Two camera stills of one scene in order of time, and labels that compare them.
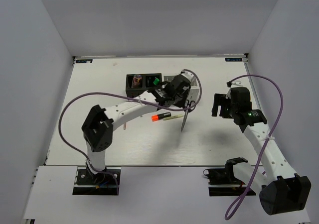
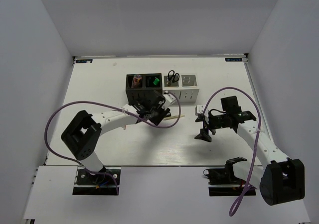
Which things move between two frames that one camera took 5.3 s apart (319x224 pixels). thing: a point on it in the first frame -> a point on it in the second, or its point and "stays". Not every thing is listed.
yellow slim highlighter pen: (173, 117) stays
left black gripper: (181, 103) -> (163, 113)
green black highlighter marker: (156, 81) stays
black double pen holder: (137, 83) stays
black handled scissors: (190, 106) -> (171, 75)
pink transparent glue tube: (137, 81) stays
